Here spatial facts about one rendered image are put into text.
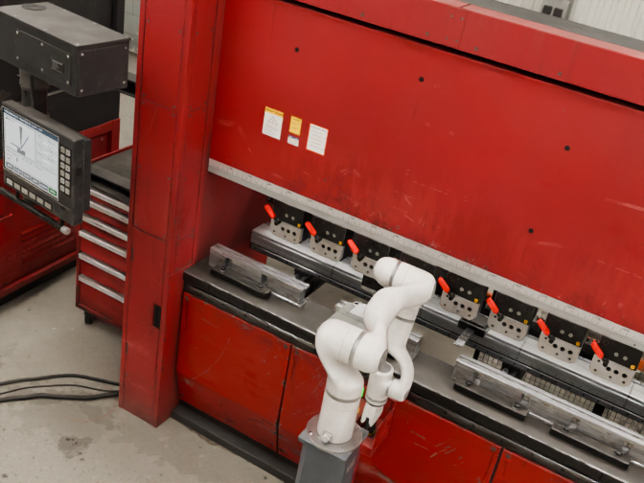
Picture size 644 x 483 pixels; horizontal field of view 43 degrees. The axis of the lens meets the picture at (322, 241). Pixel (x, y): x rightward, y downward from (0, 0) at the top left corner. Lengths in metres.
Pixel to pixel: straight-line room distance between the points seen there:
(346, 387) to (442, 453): 0.94
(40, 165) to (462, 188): 1.61
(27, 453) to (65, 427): 0.23
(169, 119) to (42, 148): 0.50
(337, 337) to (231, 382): 1.41
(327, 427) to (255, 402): 1.16
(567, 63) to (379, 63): 0.68
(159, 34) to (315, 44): 0.61
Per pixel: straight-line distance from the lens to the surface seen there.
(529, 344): 3.58
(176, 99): 3.35
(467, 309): 3.22
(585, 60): 2.80
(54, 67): 3.20
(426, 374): 3.41
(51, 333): 4.83
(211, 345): 3.86
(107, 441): 4.17
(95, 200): 4.42
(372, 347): 2.53
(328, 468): 2.81
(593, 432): 3.34
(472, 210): 3.06
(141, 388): 4.16
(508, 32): 2.85
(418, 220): 3.16
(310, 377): 3.61
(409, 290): 2.77
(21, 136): 3.44
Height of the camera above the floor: 2.87
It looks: 29 degrees down
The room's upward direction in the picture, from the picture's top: 11 degrees clockwise
